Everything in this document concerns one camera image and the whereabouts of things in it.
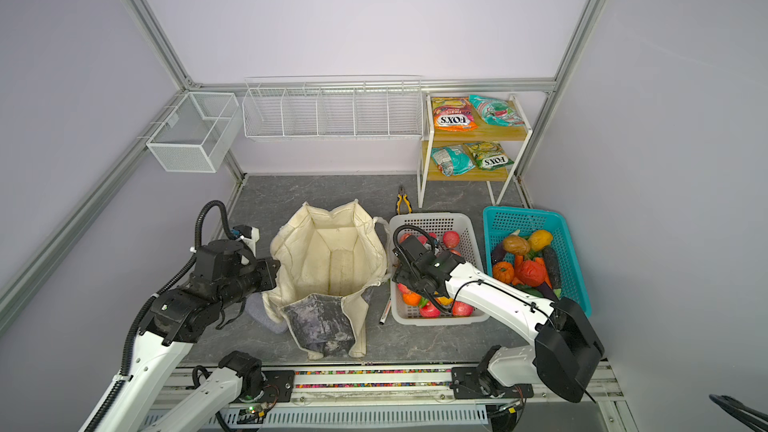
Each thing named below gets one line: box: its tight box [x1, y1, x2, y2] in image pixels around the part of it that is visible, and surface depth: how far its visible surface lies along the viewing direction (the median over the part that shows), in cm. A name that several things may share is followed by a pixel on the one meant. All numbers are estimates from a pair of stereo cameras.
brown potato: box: [503, 235, 530, 256], surface depth 94 cm
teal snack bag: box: [430, 145, 476, 177], surface depth 101 cm
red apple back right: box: [443, 230, 461, 249], surface depth 98 cm
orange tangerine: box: [402, 292, 422, 306], surface depth 84 cm
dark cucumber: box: [543, 246, 561, 290], surface depth 91 cm
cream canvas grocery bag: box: [263, 201, 390, 360], surface depth 80 cm
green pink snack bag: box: [468, 95, 525, 127], surface depth 88 cm
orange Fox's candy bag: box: [431, 97, 479, 132], surface depth 88 cm
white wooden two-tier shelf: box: [417, 94, 533, 208], surface depth 101 cm
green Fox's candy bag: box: [464, 141, 514, 171], surface depth 103 cm
